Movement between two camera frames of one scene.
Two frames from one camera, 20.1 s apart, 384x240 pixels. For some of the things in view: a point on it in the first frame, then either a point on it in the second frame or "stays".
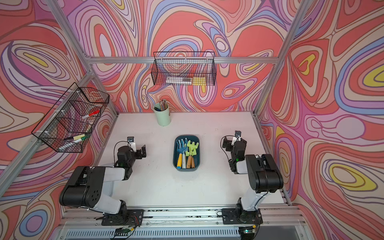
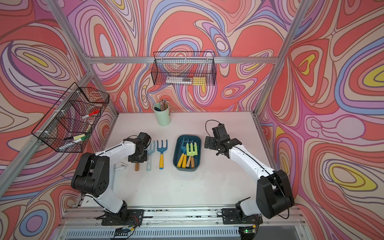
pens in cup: (163, 105) stays
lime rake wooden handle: (193, 148) stays
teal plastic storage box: (193, 138) stays
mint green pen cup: (163, 117) stays
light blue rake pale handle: (184, 149) → (150, 152)
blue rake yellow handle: (180, 151) → (162, 150)
